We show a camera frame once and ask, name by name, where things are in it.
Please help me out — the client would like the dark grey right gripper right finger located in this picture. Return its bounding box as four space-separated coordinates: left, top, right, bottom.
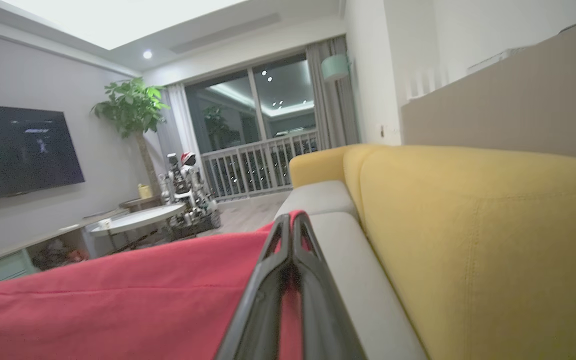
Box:
292 212 369 360

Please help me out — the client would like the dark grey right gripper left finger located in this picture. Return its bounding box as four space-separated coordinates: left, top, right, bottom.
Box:
215 214 294 360

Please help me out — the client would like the red jersey with white sleeves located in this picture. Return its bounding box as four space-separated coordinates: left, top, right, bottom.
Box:
0 210 314 360

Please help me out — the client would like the white balcony railing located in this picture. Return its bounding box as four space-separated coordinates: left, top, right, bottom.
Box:
200 128 320 202

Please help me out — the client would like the humanoid robot with red hat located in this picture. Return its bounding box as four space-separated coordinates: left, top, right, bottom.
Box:
180 151 219 213

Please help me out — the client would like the round white coffee table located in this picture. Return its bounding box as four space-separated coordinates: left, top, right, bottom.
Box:
88 202 187 251

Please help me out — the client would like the white humanoid robot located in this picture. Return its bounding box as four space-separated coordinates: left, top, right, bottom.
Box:
160 152 191 206

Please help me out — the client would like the yellow sofa end cushion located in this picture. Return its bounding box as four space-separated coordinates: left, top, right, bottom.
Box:
288 145 369 189

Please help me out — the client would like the round wooden side table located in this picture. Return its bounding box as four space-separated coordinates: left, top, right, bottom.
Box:
118 195 164 213

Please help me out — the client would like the yellow sofa backrest cushion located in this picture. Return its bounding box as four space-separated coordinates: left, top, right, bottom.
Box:
343 144 576 360

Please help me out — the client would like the grey curtain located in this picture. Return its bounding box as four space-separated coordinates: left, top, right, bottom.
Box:
305 36 360 151
155 82 206 173

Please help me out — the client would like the glass sliding balcony door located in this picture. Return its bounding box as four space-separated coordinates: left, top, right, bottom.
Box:
183 52 319 201

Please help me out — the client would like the green potted tree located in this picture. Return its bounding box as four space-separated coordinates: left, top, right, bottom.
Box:
90 76 170 198

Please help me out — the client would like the pale TV cabinet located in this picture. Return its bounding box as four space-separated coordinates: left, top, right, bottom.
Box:
0 210 129 283

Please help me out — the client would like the beige half-height partition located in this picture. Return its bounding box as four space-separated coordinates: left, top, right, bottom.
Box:
400 12 576 166

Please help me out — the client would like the black wire basket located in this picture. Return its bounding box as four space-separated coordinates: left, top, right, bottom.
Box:
168 209 222 240

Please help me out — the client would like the teal wall lamp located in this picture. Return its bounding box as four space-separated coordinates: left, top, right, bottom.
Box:
320 53 351 82

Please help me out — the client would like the black wall television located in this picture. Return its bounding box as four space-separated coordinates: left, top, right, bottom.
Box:
0 102 86 204

